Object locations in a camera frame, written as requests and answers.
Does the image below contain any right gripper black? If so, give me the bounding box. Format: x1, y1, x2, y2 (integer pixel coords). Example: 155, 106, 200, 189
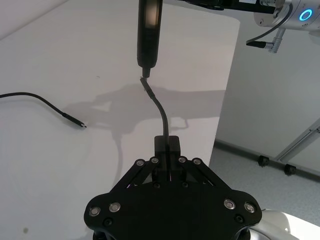
161, 0, 276, 14

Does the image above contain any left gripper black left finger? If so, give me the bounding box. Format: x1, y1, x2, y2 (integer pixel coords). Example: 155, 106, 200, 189
84, 135, 168, 223

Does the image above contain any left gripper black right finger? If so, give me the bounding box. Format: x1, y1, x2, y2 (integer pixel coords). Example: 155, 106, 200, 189
166, 135, 263, 223

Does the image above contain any black charging cable with plug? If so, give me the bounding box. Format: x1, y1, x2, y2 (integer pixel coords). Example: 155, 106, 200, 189
139, 76, 171, 138
0, 92, 87, 130

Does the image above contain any black slim phone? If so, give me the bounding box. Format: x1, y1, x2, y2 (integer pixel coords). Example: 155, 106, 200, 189
136, 0, 164, 77

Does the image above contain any black caster wheel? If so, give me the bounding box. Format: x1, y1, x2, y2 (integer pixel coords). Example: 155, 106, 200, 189
283, 163, 298, 176
257, 154, 273, 168

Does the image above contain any white table cloth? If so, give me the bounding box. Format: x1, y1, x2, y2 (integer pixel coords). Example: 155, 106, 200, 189
0, 0, 241, 240

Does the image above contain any thin dark cable silver plug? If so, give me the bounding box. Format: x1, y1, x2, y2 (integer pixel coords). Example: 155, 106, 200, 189
245, 4, 293, 54

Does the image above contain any aluminium frame stand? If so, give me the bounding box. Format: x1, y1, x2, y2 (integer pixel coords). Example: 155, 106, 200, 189
274, 121, 320, 163

